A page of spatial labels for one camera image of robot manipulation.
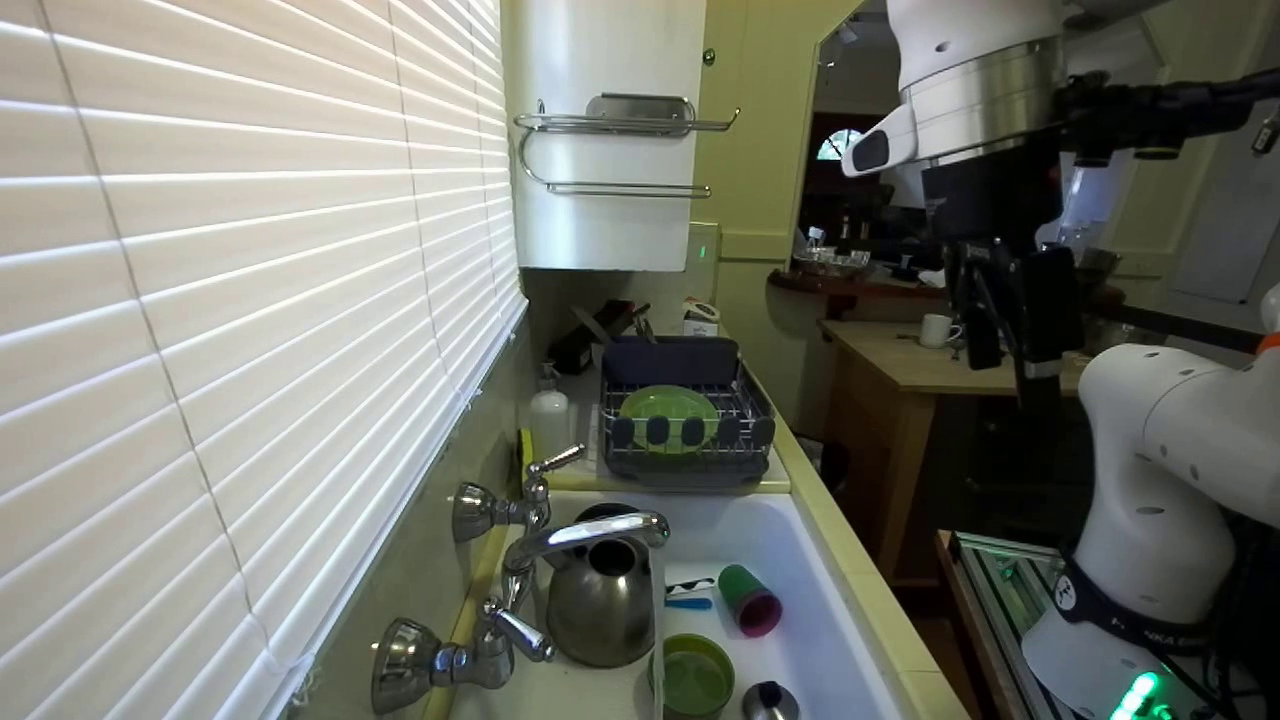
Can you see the green bowl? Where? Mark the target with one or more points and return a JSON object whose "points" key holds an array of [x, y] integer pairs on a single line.
{"points": [[698, 682]]}

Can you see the green cup pink lid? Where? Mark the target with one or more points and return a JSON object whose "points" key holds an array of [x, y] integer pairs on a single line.
{"points": [[751, 600]]}

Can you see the wooden table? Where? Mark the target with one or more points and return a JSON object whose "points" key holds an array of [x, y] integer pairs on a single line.
{"points": [[904, 380]]}

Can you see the green plastic plate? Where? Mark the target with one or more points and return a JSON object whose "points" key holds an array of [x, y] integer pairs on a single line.
{"points": [[666, 407]]}

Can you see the blue utensil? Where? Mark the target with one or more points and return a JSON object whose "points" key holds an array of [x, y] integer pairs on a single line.
{"points": [[690, 600]]}

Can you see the grey dish rack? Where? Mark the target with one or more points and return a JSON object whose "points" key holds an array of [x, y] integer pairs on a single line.
{"points": [[695, 366]]}

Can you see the white mug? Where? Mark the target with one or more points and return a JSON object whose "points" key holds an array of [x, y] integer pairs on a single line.
{"points": [[938, 329]]}

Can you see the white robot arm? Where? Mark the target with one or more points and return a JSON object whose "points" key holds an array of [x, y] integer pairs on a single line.
{"points": [[1174, 452]]}

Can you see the black utensil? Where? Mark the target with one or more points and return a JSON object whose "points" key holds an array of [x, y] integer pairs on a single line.
{"points": [[690, 584]]}

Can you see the steel wall faucet body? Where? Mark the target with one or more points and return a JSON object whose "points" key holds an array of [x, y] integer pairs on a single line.
{"points": [[603, 525]]}

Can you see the aluminium robot base platform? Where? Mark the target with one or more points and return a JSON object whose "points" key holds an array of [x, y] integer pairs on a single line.
{"points": [[992, 572]]}

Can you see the small steel cup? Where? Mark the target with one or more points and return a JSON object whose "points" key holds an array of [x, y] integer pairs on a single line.
{"points": [[768, 702]]}

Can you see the wall switch plate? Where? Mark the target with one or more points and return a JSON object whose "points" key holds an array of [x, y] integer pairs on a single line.
{"points": [[701, 247]]}

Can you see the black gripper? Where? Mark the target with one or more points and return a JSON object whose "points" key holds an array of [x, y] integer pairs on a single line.
{"points": [[1000, 203]]}

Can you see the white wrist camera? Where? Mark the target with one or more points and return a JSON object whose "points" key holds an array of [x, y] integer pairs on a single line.
{"points": [[881, 151]]}

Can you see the white window blind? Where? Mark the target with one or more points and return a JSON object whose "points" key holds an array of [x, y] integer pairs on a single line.
{"points": [[200, 334]]}

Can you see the white kitchen sink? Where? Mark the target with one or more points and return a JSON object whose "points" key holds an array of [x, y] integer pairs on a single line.
{"points": [[812, 642]]}

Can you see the small white container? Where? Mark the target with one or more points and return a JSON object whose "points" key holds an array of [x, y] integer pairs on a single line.
{"points": [[701, 320]]}

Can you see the steel paper towel holder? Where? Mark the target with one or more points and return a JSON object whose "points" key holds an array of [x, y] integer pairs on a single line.
{"points": [[627, 119]]}

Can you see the white soap dispenser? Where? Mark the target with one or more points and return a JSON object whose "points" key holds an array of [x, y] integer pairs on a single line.
{"points": [[545, 420]]}

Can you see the cluttered wooden counter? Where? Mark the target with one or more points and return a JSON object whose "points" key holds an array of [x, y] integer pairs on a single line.
{"points": [[854, 287]]}

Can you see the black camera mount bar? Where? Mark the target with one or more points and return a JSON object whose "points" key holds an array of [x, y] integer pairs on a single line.
{"points": [[1174, 114]]}

